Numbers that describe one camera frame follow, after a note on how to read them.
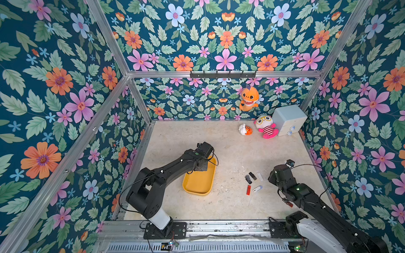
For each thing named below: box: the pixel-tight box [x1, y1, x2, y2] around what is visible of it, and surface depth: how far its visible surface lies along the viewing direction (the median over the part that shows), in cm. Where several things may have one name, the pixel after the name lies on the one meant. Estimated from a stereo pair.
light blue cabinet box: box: [272, 104, 308, 136], surface depth 107 cm
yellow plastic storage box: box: [182, 155, 217, 196], surface depth 88 cm
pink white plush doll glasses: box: [254, 114, 279, 140], surface depth 111 cm
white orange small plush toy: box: [238, 123, 254, 136], surface depth 110 cm
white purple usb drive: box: [252, 185, 264, 193], surface depth 88 cm
